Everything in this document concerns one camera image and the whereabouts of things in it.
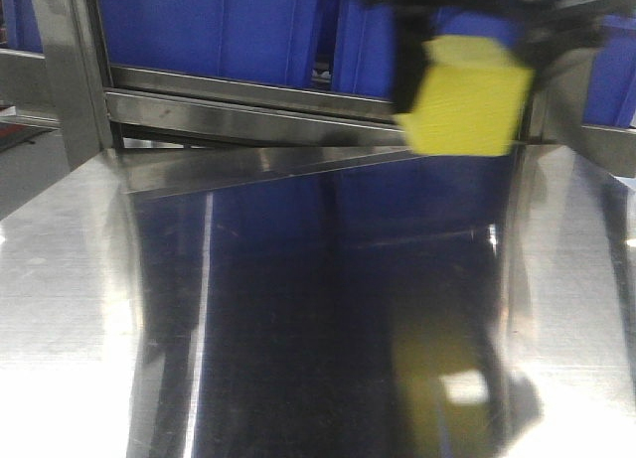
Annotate blue plastic bin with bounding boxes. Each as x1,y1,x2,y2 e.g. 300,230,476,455
331,0,520,98
98,0,326,88

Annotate stainless steel shelf frame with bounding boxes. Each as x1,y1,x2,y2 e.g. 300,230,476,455
0,0,636,223

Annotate blue bin far right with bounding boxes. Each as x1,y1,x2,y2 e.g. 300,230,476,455
583,24,635,128

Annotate blue plastic bin left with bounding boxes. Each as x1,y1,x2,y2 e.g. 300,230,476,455
98,0,326,88

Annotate blue plastic bin right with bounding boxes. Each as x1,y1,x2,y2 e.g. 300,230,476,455
331,0,520,98

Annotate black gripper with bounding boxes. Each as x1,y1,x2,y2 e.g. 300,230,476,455
363,0,608,114

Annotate yellow foam block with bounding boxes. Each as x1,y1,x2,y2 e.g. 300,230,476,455
394,35,535,157

